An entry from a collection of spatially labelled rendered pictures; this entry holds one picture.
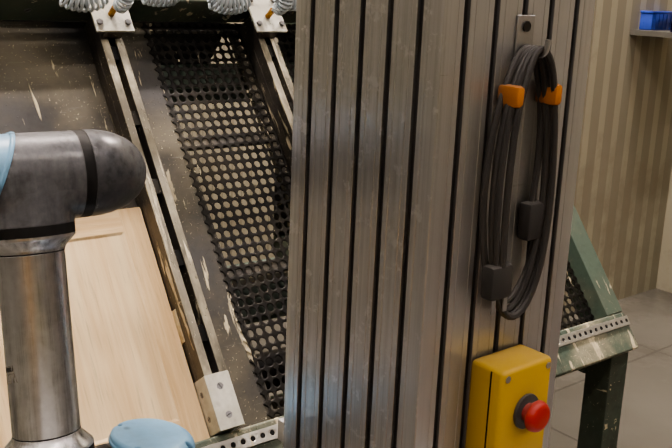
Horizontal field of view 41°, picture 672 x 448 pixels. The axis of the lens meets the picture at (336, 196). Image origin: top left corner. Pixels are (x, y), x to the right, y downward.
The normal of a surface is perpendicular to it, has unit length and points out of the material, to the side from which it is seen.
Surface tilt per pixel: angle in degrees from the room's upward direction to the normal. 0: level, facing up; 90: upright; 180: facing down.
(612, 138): 90
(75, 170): 72
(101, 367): 52
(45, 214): 78
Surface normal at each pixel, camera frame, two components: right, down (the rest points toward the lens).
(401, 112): -0.78, 0.11
